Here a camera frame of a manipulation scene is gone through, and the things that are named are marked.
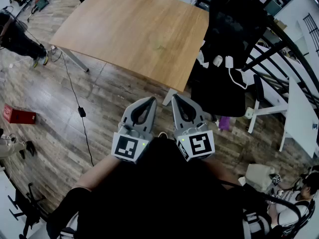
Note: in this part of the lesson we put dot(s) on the white table leg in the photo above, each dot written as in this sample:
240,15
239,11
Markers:
76,60
169,97

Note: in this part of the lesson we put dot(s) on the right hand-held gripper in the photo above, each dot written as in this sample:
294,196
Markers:
199,146

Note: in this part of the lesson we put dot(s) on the black metal stand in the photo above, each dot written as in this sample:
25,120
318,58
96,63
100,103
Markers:
27,208

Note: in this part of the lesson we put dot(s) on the person's right forearm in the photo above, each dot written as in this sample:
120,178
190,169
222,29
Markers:
224,170

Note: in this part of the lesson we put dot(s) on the red box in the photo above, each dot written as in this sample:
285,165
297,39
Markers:
18,115

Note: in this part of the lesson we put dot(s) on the clear plastic cup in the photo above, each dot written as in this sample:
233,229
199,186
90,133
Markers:
158,45

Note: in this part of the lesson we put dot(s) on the white charger block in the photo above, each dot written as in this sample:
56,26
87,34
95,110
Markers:
229,61

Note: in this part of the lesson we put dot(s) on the black office chair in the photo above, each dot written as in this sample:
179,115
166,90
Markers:
229,34

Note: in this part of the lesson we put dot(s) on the white bag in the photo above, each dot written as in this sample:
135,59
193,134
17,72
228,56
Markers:
258,177

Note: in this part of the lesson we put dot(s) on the person's left forearm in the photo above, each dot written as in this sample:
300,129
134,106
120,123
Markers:
102,170

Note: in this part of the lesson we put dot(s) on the person's shoe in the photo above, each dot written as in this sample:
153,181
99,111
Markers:
162,134

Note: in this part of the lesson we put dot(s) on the person's black clothing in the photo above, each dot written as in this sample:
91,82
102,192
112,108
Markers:
154,198

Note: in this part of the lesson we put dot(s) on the purple object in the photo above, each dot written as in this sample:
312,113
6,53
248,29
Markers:
224,123

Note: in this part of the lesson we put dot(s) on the white table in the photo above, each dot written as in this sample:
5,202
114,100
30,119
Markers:
299,118

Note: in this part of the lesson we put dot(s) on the black power adapter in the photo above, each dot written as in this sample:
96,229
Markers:
81,111

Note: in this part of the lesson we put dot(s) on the small white plug adapter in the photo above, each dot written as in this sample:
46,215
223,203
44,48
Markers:
217,60

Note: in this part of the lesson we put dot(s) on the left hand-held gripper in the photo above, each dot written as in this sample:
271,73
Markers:
124,148

